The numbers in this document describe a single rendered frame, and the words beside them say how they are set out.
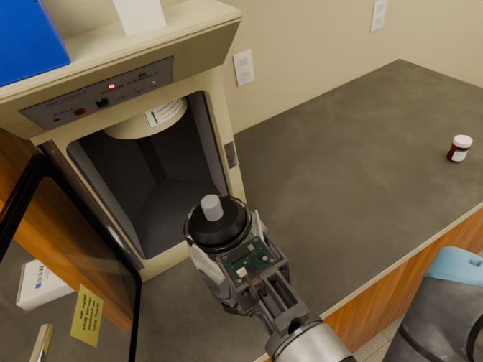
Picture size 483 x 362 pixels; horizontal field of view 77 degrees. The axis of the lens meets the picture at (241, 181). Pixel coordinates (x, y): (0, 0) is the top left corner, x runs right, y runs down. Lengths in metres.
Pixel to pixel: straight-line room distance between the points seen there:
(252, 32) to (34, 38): 0.81
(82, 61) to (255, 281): 0.31
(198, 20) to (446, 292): 0.41
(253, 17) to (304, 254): 0.74
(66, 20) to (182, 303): 0.60
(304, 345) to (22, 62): 0.40
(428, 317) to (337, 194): 0.59
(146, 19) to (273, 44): 0.79
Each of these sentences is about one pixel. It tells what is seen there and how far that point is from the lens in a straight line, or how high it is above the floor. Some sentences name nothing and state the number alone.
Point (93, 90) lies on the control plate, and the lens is 0.43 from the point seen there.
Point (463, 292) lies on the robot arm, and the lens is 0.37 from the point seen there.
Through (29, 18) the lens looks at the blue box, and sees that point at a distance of 0.39.
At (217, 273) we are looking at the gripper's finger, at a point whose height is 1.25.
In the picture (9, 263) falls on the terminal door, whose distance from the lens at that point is 0.45.
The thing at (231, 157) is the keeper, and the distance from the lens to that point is 0.68.
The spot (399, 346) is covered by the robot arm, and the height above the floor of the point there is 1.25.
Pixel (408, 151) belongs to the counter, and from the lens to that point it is 1.10.
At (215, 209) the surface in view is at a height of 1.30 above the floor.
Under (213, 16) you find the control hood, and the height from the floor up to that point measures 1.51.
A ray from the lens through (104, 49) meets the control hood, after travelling 0.41.
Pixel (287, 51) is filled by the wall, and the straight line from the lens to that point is 1.21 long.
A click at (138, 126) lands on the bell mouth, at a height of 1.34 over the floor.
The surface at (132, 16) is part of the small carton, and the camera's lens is 0.43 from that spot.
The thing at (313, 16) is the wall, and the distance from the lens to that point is 1.25.
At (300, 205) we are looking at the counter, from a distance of 0.89.
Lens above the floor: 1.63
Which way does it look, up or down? 44 degrees down
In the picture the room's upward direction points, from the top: 11 degrees counter-clockwise
